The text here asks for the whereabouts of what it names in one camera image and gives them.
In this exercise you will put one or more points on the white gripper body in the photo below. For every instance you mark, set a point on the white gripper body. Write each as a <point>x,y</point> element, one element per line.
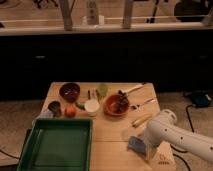
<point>150,145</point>

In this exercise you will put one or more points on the blue sponge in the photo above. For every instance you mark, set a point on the blue sponge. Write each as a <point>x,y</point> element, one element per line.
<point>137,145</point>

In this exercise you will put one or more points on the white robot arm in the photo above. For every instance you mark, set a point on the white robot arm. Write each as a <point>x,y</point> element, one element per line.
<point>162,127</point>

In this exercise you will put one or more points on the green plastic tray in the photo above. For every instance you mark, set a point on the green plastic tray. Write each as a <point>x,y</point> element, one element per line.
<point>58,145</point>

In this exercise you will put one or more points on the orange bowl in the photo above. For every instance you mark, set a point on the orange bowl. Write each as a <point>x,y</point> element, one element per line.
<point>116,105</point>

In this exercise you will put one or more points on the dark blue device on floor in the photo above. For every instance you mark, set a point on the dark blue device on floor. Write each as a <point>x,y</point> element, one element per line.
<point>200,99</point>

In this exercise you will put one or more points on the green cup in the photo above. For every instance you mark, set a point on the green cup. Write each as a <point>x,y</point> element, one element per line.
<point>102,89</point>

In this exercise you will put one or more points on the white cup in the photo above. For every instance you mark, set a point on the white cup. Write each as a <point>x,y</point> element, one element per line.
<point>92,106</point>

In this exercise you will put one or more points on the green vegetable piece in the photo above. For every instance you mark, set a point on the green vegetable piece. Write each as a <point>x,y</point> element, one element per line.
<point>80,105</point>

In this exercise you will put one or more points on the orange fruit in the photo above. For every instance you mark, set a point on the orange fruit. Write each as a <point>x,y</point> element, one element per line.
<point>70,111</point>

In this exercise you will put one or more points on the dark brown bowl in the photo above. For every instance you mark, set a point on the dark brown bowl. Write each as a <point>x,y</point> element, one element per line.
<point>70,92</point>

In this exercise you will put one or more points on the dark metal cup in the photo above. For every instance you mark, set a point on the dark metal cup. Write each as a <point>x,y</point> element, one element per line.
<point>55,108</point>

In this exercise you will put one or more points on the yellow handled knife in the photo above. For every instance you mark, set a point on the yellow handled knife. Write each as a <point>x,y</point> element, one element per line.
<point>141,120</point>

